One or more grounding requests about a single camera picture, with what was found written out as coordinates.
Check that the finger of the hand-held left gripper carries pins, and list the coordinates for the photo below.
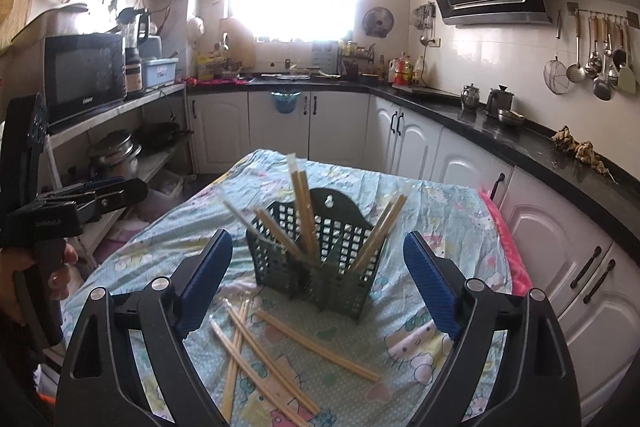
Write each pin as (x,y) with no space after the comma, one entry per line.
(127,196)
(107,183)

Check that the black microwave oven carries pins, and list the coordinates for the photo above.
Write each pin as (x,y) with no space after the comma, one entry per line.
(82,74)

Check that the black frying pan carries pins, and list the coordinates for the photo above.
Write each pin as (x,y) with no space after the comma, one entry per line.
(160,131)

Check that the green plastic utensil holder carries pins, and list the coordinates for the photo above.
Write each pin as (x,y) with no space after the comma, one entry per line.
(340,247)

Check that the pale cutting board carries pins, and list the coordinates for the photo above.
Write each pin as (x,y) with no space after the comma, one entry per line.
(237,42)

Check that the blue hanging basket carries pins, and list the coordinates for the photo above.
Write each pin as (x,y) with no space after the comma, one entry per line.
(285,102)

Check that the person's left hand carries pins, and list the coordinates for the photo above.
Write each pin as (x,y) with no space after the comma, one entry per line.
(62,279)

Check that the stack of steel pots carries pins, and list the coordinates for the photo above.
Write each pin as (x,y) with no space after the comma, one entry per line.
(116,154)

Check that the black blender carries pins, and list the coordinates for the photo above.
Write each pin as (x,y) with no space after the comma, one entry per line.
(134,27)

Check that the yellow oil bottle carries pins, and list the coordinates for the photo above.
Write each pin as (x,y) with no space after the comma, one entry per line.
(419,72)

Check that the blue-grey plastic tray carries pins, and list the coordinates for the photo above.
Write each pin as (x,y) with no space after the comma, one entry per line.
(159,73)

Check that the wicker tray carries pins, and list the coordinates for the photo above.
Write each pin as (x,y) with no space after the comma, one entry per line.
(15,7)

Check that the large steel ladle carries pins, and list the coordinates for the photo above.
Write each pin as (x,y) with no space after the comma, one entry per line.
(602,89)

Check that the black serving spoon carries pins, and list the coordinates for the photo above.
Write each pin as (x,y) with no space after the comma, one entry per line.
(620,57)

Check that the cartoon printed tablecloth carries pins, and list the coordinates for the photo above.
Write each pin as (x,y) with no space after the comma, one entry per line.
(400,342)

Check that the wall utensil rail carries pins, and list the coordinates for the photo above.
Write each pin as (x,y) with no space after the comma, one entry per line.
(600,14)

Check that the hanging kitchen tools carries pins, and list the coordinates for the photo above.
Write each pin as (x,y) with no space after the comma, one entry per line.
(425,22)

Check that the open shelf unit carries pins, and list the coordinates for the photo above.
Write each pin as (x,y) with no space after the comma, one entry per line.
(150,167)

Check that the red label bottle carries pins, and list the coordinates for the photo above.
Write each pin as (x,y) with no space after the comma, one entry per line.
(401,71)

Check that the ginger roots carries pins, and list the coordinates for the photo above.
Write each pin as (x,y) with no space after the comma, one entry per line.
(582,149)

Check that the steel spoon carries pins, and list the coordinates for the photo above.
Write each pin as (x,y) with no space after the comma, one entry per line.
(593,67)

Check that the small wall fan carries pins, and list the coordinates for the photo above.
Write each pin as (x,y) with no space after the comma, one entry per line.
(377,22)

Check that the pale green spatula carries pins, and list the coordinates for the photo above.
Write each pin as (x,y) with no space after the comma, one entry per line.
(628,82)

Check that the black countertop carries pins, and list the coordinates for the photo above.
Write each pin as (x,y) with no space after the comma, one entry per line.
(500,132)

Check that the small steel kettle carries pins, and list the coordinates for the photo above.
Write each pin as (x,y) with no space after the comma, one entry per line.
(470,98)

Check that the black spice rack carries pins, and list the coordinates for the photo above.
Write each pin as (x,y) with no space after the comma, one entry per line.
(356,59)

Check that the pink table cover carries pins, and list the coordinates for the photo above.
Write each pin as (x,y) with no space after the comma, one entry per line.
(507,247)

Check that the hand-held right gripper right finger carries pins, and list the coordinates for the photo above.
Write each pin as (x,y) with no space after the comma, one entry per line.
(432,287)

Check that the steel bowl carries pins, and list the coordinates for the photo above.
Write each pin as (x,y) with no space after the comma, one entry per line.
(511,118)

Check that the small drawer organizer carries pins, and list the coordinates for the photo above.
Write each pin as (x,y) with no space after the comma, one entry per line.
(326,59)

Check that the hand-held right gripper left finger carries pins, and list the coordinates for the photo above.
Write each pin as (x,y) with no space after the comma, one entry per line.
(205,287)

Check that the pile of wooden chopsticks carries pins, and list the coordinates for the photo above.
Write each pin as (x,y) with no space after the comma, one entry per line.
(270,357)

